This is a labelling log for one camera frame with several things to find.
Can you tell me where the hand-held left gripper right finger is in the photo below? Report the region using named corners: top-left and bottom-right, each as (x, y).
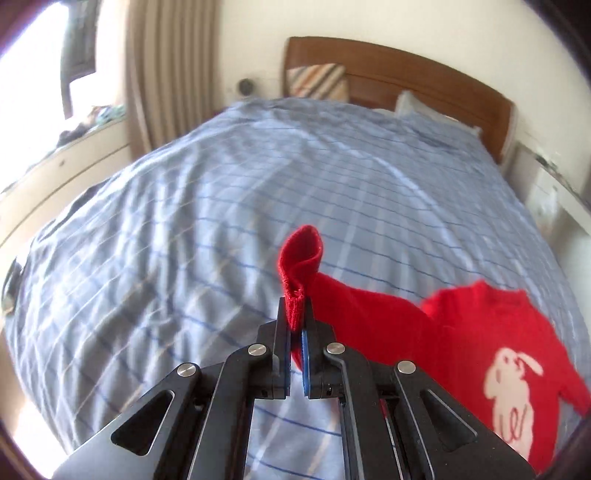
top-left (301, 298), bottom-right (537, 480)

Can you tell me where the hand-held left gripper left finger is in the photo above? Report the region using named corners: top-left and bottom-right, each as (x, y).
top-left (51, 298), bottom-right (293, 480)

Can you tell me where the red sweater with white rabbit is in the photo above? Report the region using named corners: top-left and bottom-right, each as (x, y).
top-left (277, 225), bottom-right (585, 472)

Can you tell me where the pile of clothes on windowsill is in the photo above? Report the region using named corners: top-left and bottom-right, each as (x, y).
top-left (58, 105), bottom-right (126, 144)

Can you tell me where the blue plaid duvet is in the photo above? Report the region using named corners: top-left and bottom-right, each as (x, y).
top-left (4, 97), bottom-right (578, 480)

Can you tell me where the pale blue pillow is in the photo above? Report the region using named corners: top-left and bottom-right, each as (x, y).
top-left (394, 90), bottom-right (483, 139)

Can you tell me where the striped cushion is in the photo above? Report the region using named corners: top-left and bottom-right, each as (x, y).
top-left (285, 64), bottom-right (349, 103)

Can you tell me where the white windowsill cabinet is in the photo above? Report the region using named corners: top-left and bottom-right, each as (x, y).
top-left (0, 134), bottom-right (136, 259)

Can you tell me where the white built-in desk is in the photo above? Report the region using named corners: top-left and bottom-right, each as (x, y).
top-left (503, 141), bottom-right (591, 259)

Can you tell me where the wooden headboard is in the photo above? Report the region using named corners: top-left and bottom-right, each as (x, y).
top-left (281, 37), bottom-right (517, 162)

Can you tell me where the beige curtain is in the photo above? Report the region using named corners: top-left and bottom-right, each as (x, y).
top-left (126, 0), bottom-right (227, 160)

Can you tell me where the window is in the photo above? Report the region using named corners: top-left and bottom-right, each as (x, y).
top-left (0, 0), bottom-right (130, 185)

